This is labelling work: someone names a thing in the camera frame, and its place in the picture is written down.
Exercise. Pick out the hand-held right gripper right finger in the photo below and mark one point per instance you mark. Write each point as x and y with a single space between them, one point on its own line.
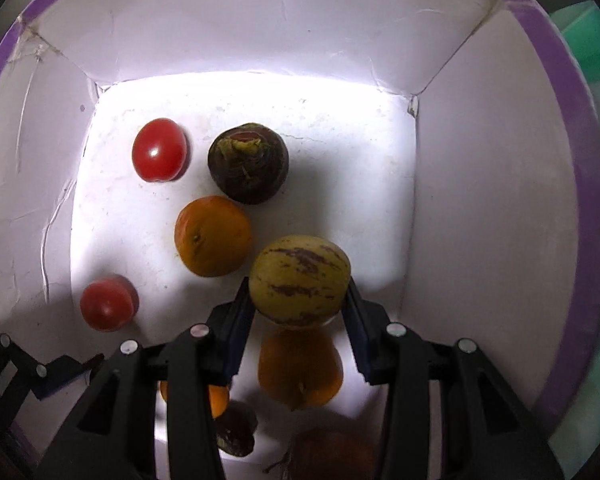
357 332

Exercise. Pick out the small dark purple mangosteen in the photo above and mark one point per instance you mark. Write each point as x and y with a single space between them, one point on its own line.
236 429

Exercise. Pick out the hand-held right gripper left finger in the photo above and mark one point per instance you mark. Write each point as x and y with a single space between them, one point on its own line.
235 332

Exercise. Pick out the red tomato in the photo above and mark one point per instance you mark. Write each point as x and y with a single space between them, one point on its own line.
107 305
159 150

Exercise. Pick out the large dark purple mangosteen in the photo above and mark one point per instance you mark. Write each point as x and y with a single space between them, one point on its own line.
248 162

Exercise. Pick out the white box with purple rim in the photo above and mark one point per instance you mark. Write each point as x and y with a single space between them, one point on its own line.
480 160

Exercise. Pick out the small orange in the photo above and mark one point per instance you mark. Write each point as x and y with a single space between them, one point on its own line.
219 401

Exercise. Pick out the large orange with dark mark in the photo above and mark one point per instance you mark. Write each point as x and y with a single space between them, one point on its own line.
300 367

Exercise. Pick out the striped yellow pepino melon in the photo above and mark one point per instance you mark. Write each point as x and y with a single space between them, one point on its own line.
300 280

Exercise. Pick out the red-brown onion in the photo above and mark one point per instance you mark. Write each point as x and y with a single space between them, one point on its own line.
330 455

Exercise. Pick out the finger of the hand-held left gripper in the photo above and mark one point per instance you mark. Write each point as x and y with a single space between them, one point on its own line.
55 379

